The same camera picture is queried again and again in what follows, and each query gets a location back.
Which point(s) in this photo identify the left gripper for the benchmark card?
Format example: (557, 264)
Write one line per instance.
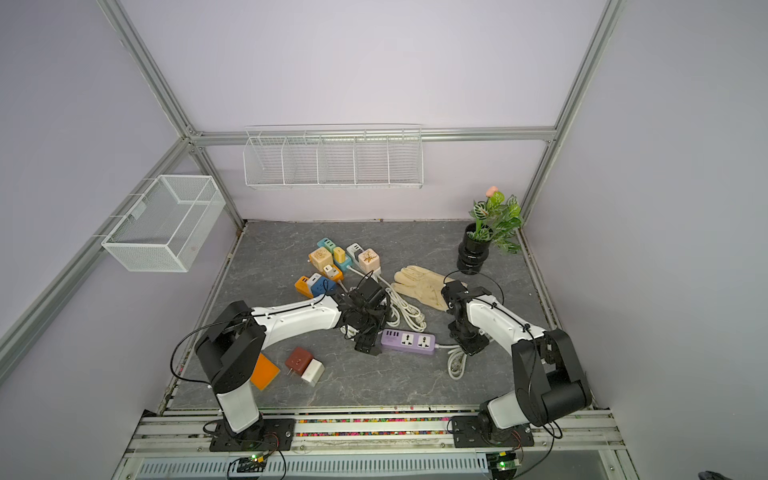
(366, 343)

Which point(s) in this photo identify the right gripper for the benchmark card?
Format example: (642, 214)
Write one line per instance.
(469, 348)

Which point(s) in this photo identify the blue cube socket adapter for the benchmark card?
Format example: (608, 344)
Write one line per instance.
(320, 285)

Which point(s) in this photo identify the purple power strip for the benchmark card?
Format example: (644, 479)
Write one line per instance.
(408, 341)

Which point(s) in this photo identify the white usb charger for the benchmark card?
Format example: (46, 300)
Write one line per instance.
(313, 372)

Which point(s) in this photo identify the red cube socket adapter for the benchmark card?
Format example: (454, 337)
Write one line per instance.
(299, 360)

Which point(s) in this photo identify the orange power strip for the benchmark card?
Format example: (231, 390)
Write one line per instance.
(331, 272)

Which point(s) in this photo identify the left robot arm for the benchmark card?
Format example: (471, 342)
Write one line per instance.
(229, 348)

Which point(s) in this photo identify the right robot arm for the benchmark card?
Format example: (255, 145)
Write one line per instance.
(548, 380)

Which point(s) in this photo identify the pink cube socket adapter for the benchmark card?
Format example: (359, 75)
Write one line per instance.
(369, 261)

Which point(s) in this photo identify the yellow plug adapter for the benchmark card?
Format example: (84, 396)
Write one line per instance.
(339, 255)

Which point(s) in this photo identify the beige cube socket adapter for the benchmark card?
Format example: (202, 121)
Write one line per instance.
(321, 258)

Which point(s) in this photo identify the beige work glove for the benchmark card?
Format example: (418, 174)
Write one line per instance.
(421, 284)

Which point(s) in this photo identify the teal power strip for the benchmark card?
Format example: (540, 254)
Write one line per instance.
(330, 245)

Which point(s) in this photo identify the artificial plant in black pot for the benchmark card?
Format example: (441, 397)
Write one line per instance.
(495, 221)

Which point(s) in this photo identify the orange sponge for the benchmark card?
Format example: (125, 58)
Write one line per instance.
(264, 372)

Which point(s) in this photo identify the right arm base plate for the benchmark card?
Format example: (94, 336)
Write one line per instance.
(476, 431)

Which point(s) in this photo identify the white wire wall shelf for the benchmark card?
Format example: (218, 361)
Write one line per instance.
(334, 156)

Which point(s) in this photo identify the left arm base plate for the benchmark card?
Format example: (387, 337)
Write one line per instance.
(267, 434)

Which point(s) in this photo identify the white mesh wall basket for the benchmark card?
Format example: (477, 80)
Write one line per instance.
(166, 227)

